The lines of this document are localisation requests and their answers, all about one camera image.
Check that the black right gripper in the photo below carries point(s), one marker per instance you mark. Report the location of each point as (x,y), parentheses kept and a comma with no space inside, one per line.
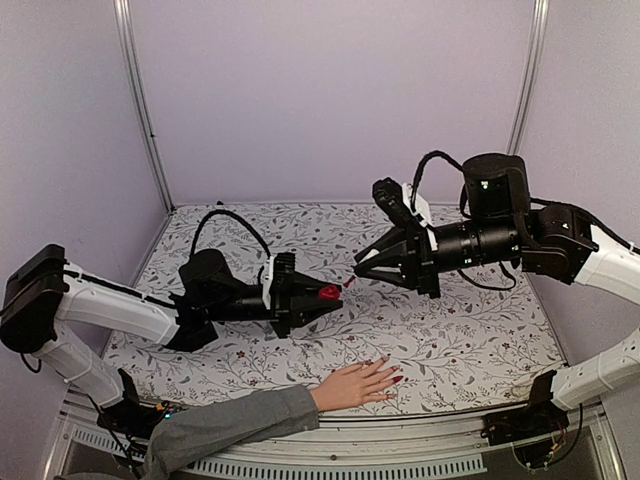
(416,265)

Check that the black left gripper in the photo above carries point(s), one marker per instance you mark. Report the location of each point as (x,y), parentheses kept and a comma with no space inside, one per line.
(290,299)

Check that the red nail polish bottle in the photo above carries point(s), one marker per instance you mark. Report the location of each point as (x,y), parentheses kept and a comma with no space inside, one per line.
(330,292)

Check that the grey sleeved forearm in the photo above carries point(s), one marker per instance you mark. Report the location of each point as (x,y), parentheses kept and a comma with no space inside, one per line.
(191,435)

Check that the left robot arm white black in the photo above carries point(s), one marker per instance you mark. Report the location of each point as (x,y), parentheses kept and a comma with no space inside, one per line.
(48,292)

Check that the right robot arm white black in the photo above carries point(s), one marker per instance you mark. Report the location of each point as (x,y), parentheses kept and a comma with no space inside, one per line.
(502,222)

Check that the mannequin hand with nails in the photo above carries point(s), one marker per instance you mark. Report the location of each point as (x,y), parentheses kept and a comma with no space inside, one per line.
(356,385)

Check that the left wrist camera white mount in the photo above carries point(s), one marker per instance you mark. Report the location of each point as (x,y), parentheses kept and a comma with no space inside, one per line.
(276,276)

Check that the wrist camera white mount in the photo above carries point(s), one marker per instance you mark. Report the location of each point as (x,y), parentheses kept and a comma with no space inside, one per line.
(276,276)
(395,200)

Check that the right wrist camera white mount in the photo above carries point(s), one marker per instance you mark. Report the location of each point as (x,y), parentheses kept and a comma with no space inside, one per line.
(395,200)

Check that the aluminium front rail frame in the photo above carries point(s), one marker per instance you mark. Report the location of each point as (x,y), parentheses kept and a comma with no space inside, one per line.
(443,446)

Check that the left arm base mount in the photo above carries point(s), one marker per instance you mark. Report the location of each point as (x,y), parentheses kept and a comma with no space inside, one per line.
(129,416)

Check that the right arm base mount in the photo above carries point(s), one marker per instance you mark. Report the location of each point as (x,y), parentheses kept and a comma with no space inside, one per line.
(538,417)

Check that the aluminium corner post right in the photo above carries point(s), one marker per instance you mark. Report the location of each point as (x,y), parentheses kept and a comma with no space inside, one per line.
(533,58)

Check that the aluminium corner post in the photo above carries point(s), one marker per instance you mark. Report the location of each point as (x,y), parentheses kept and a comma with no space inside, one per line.
(533,58)
(124,25)

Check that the aluminium corner post left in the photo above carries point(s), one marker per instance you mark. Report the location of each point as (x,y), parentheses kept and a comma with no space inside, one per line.
(124,25)

